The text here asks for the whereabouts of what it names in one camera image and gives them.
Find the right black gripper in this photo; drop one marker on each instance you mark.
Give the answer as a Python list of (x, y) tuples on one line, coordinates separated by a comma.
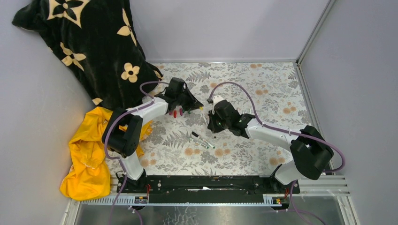
[(211, 125)]

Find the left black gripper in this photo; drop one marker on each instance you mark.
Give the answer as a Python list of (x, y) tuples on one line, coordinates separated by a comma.
[(191, 104)]

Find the black cap marker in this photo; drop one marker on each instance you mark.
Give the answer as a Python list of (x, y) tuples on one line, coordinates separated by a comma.
[(202, 139)]

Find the yellow cap marker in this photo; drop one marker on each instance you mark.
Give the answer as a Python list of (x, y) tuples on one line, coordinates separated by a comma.
[(205, 121)]

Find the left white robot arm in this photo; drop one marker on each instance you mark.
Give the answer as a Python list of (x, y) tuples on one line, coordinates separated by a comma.
[(123, 131)]

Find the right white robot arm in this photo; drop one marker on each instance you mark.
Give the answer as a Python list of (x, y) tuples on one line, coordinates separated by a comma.
[(310, 153)]

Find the floral fern table mat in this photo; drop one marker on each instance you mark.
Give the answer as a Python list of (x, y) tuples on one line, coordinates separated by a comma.
[(270, 89)]

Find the black floral blanket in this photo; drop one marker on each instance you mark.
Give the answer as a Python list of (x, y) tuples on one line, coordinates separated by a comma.
[(96, 40)]

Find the yellow cloth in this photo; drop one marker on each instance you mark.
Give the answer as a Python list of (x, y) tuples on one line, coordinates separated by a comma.
[(89, 176)]

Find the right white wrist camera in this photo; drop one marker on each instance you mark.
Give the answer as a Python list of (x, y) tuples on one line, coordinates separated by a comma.
[(217, 99)]

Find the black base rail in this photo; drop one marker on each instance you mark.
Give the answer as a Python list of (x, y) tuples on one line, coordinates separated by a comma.
[(204, 189)]

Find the aluminium frame post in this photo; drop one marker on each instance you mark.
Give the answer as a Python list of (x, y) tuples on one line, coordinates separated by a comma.
[(328, 8)]

